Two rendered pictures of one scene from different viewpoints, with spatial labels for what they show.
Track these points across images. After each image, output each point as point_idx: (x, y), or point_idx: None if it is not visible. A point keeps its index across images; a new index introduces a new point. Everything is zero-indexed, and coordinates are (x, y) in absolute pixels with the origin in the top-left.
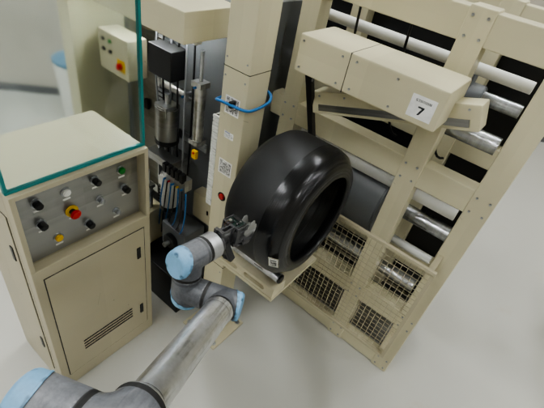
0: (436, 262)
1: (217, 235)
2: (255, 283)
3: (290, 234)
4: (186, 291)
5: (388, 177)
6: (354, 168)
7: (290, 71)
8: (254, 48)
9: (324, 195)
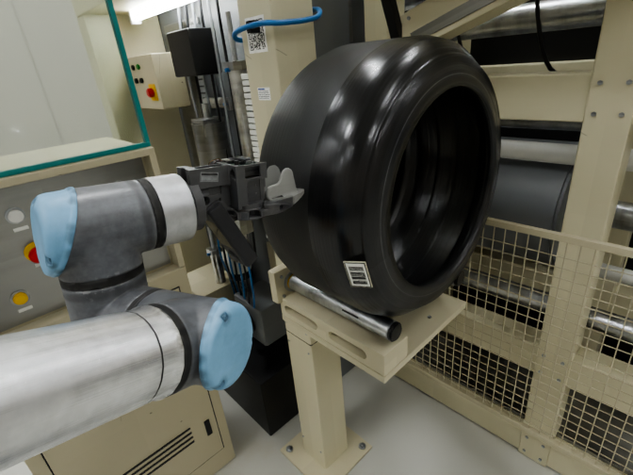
0: None
1: (177, 175)
2: (351, 351)
3: (378, 194)
4: (89, 313)
5: (565, 148)
6: (499, 161)
7: (366, 38)
8: None
9: (454, 184)
